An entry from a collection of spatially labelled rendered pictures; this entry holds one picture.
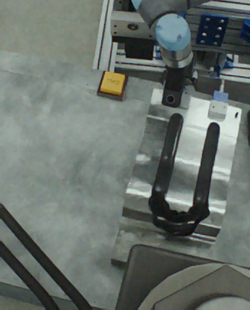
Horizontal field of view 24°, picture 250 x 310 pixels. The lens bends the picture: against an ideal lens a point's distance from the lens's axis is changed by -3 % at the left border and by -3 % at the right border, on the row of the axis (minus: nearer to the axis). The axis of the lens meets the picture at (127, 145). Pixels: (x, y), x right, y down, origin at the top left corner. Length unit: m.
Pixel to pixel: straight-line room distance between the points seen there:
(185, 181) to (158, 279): 1.20
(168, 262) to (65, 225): 1.26
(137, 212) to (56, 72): 0.55
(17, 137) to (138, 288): 1.39
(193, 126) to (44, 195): 0.46
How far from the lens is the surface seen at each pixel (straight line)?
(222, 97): 1.70
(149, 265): 0.39
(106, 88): 1.76
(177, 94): 1.48
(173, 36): 1.32
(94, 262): 1.62
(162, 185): 1.56
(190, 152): 1.64
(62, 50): 2.82
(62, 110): 1.77
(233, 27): 1.90
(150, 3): 1.39
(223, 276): 0.36
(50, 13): 2.95
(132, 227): 1.58
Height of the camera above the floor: 2.39
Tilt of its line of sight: 67 degrees down
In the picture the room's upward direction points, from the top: 3 degrees clockwise
